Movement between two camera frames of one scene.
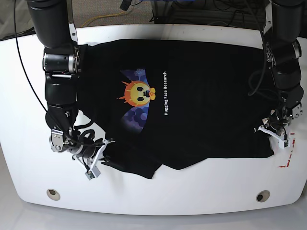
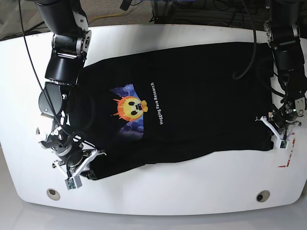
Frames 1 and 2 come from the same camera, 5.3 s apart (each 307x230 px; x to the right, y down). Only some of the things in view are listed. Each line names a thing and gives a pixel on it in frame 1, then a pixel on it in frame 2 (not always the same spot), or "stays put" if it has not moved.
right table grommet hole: x=262 y=196 stays put
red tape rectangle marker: x=293 y=144 stays put
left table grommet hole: x=53 y=194 stays put
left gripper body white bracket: x=100 y=152 -> x=89 y=173
